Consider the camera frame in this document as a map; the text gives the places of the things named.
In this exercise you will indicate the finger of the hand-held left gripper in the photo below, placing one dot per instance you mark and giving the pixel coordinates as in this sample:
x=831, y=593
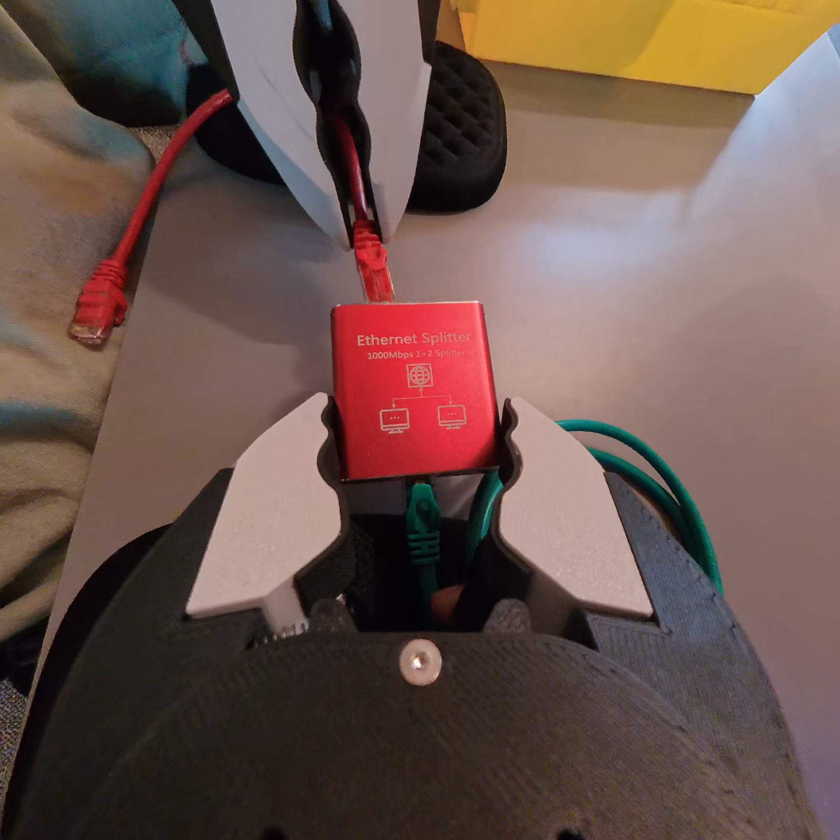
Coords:
x=269, y=85
x=400, y=85

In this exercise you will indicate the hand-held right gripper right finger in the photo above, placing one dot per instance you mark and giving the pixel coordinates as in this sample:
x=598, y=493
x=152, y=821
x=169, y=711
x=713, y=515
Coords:
x=571, y=525

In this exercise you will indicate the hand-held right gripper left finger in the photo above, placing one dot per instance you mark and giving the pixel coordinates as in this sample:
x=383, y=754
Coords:
x=275, y=525

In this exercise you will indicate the red network splitter box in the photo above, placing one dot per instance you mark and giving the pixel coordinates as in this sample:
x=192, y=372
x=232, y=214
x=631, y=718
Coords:
x=413, y=420

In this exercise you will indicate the person's right hand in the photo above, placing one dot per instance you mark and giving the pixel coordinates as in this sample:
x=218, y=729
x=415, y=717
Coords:
x=446, y=604

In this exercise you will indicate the black padded wrist rest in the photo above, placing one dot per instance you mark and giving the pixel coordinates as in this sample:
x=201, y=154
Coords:
x=466, y=131

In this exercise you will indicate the yellow cardboard box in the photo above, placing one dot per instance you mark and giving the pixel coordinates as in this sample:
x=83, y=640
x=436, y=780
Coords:
x=656, y=39

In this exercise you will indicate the grey green cloth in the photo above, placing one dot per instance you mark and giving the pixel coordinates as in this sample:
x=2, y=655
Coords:
x=52, y=262

